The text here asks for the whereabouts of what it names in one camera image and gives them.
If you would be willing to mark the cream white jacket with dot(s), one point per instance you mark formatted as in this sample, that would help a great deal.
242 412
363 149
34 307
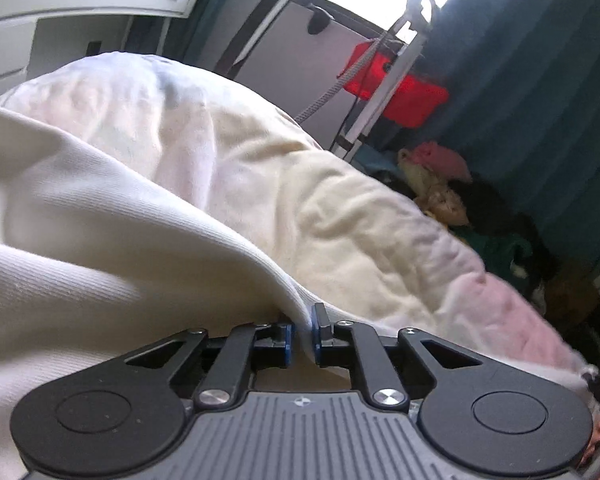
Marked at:
105 260

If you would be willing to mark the brown bag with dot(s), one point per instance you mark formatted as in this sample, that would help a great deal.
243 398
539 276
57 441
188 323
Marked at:
575 292

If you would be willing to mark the garment steamer stand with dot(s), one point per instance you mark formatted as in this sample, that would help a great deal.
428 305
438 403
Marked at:
380 95

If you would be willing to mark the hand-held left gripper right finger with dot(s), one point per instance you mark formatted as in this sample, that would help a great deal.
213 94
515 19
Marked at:
316 340

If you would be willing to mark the dark blue curtain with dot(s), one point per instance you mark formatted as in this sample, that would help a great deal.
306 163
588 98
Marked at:
530 85

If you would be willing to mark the pile of dark clothes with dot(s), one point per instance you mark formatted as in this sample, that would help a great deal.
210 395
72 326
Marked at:
490 210

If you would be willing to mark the green garment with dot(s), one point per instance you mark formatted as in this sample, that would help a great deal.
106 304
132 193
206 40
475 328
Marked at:
495 255

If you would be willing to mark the pastel pink blue duvet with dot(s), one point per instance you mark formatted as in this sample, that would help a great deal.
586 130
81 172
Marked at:
330 220

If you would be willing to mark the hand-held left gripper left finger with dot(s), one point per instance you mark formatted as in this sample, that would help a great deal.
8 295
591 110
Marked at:
291 345

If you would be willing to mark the red bag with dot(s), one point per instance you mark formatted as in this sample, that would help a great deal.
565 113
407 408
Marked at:
415 95

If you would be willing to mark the white dressing table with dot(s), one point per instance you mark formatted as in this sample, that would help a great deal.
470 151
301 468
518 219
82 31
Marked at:
55 10

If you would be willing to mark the dark wall outlet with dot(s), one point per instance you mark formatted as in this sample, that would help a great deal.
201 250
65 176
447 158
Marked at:
94 47

